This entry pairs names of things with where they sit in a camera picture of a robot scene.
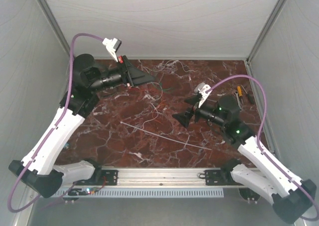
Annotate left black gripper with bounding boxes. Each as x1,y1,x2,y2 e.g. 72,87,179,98
91,56,158,93

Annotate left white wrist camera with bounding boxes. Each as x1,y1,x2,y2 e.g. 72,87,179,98
102,38,122,62

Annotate aluminium front rail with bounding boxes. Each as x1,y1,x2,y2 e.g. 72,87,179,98
62,167,243,188

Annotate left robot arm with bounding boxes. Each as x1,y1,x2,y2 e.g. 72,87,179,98
8,54,155,198

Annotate green wire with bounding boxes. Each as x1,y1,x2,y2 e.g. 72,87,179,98
159,81,178,94

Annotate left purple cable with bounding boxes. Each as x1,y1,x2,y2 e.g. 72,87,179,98
6,33,105,213

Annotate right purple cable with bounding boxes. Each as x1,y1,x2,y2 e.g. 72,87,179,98
208,75,317,221

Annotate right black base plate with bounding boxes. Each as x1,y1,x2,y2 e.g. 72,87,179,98
204,170,242,186

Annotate yellow handled screwdriver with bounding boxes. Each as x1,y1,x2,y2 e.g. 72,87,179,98
237,86,243,98

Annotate slotted grey cable duct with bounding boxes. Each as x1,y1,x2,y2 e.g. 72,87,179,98
53,188,224,198

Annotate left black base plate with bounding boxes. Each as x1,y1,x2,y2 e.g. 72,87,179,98
76,169,119,186

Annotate silver wrench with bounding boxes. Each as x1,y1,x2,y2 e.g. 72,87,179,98
235,91,242,111

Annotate small circuit board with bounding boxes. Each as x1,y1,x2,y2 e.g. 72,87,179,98
85,187,99,195

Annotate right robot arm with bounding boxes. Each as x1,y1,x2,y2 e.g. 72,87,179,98
173,95,317,224

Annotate white wire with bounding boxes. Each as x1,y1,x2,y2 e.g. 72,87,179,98
141,60,197,129

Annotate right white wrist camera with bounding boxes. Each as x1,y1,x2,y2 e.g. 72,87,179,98
194,83,212,108

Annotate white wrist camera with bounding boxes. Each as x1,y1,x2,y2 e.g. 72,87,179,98
102,38,122,62
194,83,212,108

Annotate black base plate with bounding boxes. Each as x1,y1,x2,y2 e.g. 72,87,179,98
76,169,119,186
204,170,242,186

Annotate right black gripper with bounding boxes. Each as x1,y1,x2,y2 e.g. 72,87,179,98
172,94,226,128

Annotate purple cable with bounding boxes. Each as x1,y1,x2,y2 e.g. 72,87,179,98
6,33,105,213
208,75,317,221

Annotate long white zip tie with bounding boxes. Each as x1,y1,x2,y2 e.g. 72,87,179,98
120,121,213,151

